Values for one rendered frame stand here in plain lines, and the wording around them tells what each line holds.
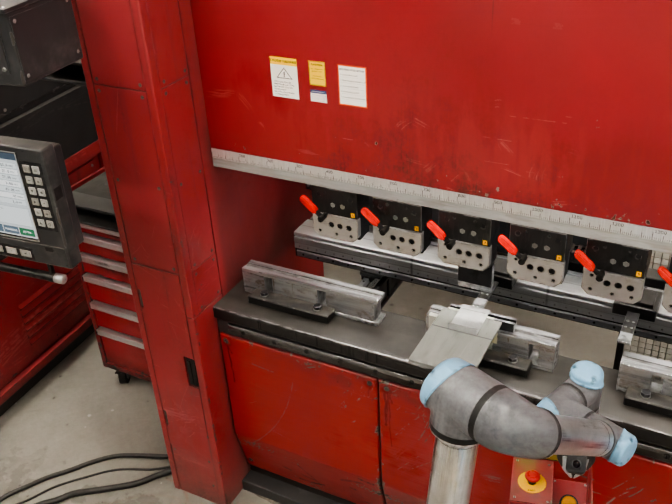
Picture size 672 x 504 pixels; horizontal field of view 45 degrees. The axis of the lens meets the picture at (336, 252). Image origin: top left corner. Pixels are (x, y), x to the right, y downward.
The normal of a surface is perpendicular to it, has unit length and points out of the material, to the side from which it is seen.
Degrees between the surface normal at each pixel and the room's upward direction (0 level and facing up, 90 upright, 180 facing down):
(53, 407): 0
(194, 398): 90
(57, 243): 90
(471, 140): 90
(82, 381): 0
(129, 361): 90
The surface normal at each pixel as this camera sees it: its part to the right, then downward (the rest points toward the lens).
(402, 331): -0.05, -0.85
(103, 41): -0.46, 0.48
